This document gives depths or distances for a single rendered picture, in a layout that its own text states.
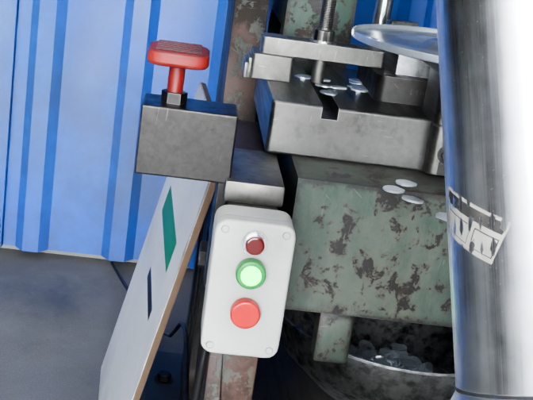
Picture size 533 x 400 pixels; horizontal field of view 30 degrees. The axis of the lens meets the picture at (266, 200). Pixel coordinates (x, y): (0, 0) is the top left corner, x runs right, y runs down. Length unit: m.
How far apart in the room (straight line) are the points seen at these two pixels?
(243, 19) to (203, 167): 0.50
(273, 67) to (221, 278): 0.36
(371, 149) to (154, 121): 0.26
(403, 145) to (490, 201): 0.64
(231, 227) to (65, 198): 1.57
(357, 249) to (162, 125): 0.24
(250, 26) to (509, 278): 1.03
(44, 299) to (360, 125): 1.30
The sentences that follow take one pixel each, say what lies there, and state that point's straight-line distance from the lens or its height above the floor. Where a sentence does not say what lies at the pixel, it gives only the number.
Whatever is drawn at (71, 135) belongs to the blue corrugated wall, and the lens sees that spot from 2.42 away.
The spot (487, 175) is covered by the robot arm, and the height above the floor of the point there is 0.80.
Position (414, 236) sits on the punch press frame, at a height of 0.60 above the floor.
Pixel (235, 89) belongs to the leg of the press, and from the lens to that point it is 1.44.
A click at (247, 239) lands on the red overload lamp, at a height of 0.61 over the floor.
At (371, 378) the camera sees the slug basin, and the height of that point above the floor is 0.38.
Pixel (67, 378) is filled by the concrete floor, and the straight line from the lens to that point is 1.95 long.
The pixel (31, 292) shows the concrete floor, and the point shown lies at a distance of 2.31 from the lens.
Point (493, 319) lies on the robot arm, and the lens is 0.48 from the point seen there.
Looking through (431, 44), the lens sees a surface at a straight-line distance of 1.11.
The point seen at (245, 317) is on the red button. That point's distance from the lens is 0.93.
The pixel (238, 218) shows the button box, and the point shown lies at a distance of 0.92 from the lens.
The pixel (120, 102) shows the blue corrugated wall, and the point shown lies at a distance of 2.38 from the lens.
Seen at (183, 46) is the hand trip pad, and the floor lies 0.76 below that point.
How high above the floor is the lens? 0.91
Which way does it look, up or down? 17 degrees down
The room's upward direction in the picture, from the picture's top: 8 degrees clockwise
